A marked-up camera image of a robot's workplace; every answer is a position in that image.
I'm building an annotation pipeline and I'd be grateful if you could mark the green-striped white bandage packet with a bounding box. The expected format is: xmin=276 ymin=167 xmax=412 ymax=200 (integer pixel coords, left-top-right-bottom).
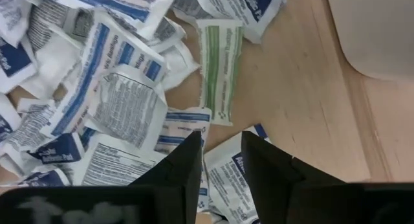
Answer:
xmin=195 ymin=18 xmax=244 ymax=127

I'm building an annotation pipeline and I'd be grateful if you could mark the plain white packet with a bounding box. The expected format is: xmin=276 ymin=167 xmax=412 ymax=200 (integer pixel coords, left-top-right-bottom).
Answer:
xmin=158 ymin=39 xmax=200 ymax=91
xmin=19 ymin=26 xmax=82 ymax=100

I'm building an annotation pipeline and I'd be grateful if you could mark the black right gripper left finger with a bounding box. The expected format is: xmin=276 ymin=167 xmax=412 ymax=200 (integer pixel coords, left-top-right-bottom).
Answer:
xmin=0 ymin=130 xmax=203 ymax=224

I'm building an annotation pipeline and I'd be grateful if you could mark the blue-striped white bandage packet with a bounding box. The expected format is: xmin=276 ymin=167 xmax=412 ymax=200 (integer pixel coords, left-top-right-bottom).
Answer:
xmin=40 ymin=8 xmax=171 ymax=139

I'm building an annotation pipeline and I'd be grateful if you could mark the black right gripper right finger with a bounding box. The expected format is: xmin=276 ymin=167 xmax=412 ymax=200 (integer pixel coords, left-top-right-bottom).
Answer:
xmin=241 ymin=130 xmax=414 ymax=224

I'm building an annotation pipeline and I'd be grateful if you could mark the white packet with blue print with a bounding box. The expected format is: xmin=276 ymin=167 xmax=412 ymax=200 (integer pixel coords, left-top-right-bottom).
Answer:
xmin=35 ymin=0 xmax=180 ymax=40
xmin=154 ymin=107 xmax=213 ymax=155
xmin=171 ymin=0 xmax=289 ymax=44

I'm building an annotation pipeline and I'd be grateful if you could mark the white plastic bin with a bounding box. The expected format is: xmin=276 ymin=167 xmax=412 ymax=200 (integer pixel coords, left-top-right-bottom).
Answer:
xmin=325 ymin=0 xmax=414 ymax=82

